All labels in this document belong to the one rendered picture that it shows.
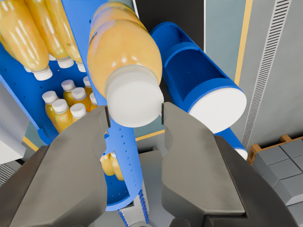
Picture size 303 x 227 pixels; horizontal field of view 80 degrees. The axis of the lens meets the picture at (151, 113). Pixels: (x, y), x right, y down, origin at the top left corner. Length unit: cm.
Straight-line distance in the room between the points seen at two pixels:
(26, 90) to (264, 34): 206
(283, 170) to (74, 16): 348
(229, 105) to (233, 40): 125
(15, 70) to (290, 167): 356
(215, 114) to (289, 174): 280
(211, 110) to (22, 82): 68
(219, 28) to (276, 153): 246
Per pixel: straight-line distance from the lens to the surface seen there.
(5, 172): 251
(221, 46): 200
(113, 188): 96
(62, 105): 57
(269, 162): 359
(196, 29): 164
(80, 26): 37
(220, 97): 81
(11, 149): 70
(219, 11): 186
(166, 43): 157
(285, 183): 348
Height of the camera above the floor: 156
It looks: 46 degrees down
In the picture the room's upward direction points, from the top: 162 degrees clockwise
